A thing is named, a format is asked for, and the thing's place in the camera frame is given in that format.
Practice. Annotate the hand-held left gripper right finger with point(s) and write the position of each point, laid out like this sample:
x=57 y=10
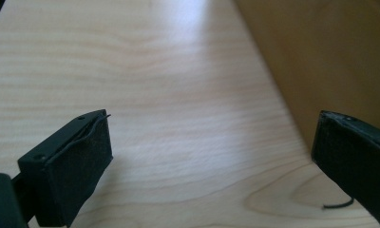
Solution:
x=356 y=158

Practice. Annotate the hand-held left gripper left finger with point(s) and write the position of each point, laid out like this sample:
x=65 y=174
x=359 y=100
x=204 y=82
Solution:
x=67 y=164

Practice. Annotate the brown cardboard box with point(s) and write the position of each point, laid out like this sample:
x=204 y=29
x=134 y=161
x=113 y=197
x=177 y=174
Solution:
x=324 y=60

